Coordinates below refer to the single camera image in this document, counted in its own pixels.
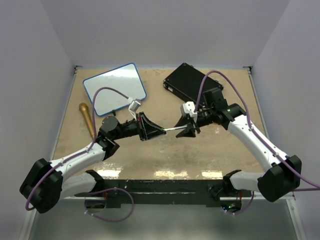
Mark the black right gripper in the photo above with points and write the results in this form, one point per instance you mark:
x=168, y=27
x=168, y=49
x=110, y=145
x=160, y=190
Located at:
x=184, y=120

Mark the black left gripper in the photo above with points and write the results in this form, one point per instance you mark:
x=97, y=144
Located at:
x=147, y=129

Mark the white whiteboard marker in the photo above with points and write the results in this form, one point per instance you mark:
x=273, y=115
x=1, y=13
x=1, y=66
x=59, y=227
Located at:
x=175, y=128

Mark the blue framed whiteboard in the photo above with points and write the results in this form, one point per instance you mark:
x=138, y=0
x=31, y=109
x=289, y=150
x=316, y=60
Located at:
x=125, y=79

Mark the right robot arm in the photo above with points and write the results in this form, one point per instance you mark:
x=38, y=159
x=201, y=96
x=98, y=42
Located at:
x=277, y=178

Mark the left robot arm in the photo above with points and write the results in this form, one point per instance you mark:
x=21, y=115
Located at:
x=43, y=185

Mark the black hard case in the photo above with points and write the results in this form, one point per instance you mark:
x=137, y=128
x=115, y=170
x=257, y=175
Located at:
x=184, y=82

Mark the gold microphone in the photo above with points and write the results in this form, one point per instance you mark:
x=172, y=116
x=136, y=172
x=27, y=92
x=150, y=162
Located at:
x=84, y=109

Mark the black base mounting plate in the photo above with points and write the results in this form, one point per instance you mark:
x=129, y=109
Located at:
x=208, y=192

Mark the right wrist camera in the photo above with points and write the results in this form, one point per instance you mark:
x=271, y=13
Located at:
x=188, y=109

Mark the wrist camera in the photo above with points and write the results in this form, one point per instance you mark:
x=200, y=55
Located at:
x=134, y=105
x=188, y=109

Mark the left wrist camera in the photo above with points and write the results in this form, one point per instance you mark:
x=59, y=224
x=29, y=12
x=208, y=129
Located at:
x=134, y=105

